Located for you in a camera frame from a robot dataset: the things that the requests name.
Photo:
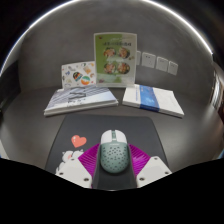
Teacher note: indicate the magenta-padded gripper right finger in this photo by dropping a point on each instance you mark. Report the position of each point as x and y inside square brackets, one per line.
[151, 171]

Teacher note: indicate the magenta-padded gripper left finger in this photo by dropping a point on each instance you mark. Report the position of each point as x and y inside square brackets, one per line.
[77, 173]

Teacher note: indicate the white and teal computer mouse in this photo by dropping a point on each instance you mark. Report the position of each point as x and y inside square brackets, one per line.
[114, 155]

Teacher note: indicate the black mouse pad heart print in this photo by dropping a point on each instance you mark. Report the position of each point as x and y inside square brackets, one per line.
[100, 128]

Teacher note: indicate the white book with blue stripe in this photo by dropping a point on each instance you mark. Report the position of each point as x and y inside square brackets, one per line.
[153, 100]

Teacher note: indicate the grey striped magazine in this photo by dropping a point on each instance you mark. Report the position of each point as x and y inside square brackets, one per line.
[80, 99]

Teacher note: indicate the white card with stickers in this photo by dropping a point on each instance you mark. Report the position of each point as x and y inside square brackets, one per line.
[78, 75]

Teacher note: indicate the green menu sign stand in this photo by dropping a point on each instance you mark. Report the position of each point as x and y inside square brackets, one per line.
[115, 60]

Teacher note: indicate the white wall socket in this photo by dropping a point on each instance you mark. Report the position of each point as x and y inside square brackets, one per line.
[162, 63]
[172, 67]
[148, 60]
[138, 57]

